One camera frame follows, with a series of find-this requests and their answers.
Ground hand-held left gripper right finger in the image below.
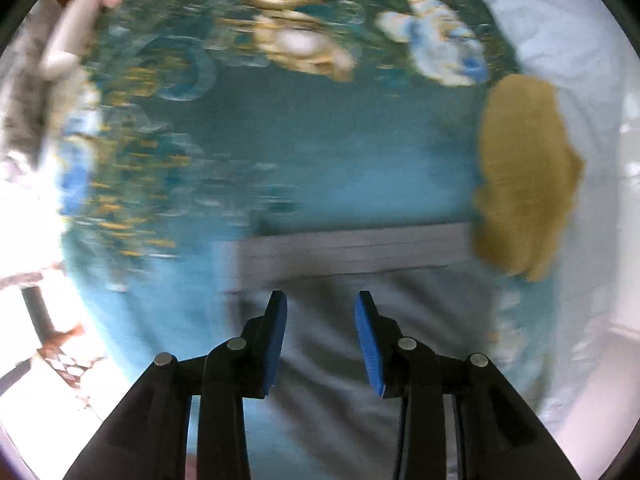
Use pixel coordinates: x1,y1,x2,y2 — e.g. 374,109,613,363
354,291,582,480

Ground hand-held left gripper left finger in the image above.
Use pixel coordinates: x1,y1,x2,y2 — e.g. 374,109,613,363
63,290,289,480

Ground grey pants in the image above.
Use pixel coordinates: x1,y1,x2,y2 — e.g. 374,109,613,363
212,223,543,480

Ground teal printed blanket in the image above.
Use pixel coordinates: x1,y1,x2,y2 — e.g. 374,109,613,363
55,0,556,480

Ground mustard yellow cloth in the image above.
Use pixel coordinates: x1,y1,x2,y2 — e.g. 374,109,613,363
471,74,586,283

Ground pale blue floral bedsheet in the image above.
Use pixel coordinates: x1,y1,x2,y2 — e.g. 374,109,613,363
457,0,640,456

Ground white pillow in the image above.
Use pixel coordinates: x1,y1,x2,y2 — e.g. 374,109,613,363
39,0,103,78

